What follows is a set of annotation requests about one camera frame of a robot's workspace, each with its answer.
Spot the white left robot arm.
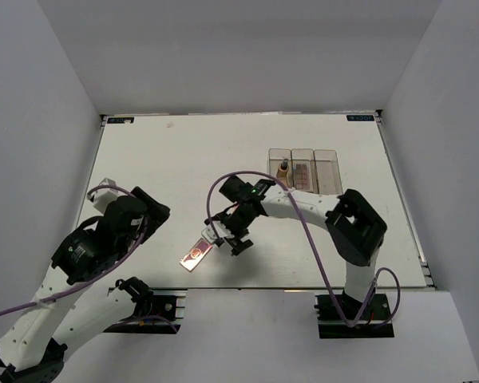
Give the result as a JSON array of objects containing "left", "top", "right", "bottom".
[{"left": 0, "top": 180, "right": 178, "bottom": 382}]

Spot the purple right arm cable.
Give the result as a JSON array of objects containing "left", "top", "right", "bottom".
[{"left": 205, "top": 170, "right": 402, "bottom": 329}]

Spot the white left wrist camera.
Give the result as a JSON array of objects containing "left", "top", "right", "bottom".
[{"left": 86, "top": 188, "right": 120, "bottom": 215}]

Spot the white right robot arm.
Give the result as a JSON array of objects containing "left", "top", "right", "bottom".
[{"left": 120, "top": 171, "right": 387, "bottom": 318}]

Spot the rose gold blush palette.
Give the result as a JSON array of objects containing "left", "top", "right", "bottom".
[{"left": 180, "top": 238, "right": 213, "bottom": 272}]

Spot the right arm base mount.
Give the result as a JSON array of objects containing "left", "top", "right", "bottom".
[{"left": 311, "top": 293, "right": 396, "bottom": 340}]

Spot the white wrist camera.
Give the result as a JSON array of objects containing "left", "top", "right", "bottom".
[
  {"left": 86, "top": 188, "right": 120, "bottom": 215},
  {"left": 201, "top": 221, "right": 228, "bottom": 244}
]

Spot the clear acrylic organizer tray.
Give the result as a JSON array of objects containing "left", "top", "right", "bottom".
[{"left": 267, "top": 148, "right": 343, "bottom": 195}]

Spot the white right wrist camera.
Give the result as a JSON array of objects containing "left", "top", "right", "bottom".
[{"left": 201, "top": 221, "right": 228, "bottom": 244}]

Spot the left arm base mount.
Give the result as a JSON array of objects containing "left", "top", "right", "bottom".
[{"left": 104, "top": 277, "right": 187, "bottom": 334}]

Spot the clear pink eyeshadow palette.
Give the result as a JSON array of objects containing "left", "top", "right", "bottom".
[{"left": 293, "top": 162, "right": 312, "bottom": 191}]

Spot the small foundation pump bottle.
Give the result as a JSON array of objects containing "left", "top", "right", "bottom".
[{"left": 276, "top": 158, "right": 289, "bottom": 188}]

